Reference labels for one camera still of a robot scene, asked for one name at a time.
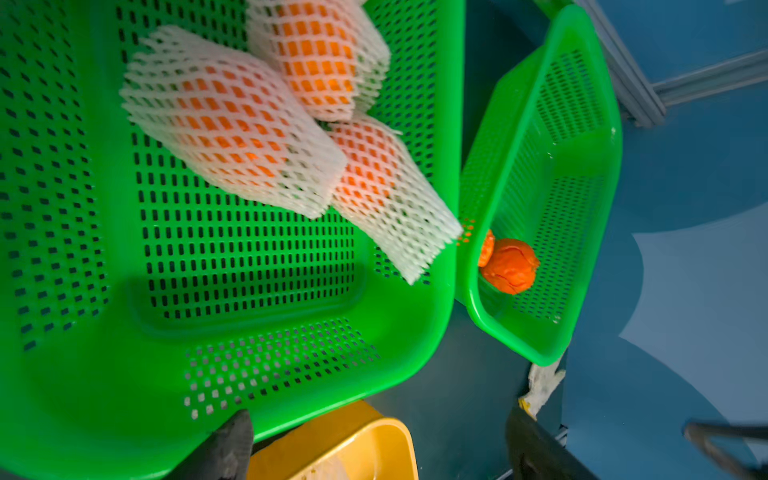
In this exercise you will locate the right green plastic basket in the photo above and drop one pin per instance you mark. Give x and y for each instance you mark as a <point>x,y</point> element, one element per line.
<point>542,169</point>

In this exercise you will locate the netted orange middle left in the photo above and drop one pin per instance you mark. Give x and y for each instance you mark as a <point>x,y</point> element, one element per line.
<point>232,120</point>

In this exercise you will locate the bare orange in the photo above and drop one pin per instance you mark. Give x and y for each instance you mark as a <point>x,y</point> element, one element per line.
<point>512,268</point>
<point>487,249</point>

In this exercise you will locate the yellow plastic tray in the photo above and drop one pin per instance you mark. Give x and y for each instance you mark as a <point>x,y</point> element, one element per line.
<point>353,442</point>

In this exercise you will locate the netted orange centre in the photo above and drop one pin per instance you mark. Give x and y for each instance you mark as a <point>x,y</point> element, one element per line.
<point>329,53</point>

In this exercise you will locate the green plastic basket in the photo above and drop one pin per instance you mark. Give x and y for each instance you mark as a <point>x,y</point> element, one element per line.
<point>542,169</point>
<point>141,307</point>

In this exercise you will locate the netted orange right front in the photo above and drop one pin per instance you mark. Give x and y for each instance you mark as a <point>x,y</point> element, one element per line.
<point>384,194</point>

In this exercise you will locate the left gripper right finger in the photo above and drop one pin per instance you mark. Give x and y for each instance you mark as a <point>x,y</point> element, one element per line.
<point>534,454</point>

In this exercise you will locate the white cotton work glove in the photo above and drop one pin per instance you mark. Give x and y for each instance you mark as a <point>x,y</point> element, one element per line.
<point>542,382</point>

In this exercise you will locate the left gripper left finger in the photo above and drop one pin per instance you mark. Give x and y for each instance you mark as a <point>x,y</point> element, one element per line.
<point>225,454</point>

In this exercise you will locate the netted orange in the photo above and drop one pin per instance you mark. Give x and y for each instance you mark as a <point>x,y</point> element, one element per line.
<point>384,194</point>
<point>329,53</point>
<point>232,120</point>

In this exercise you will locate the left green plastic basket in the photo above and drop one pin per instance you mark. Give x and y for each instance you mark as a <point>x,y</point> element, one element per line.
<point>141,307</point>

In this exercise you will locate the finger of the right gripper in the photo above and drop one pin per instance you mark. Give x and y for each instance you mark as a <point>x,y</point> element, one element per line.
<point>701,435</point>

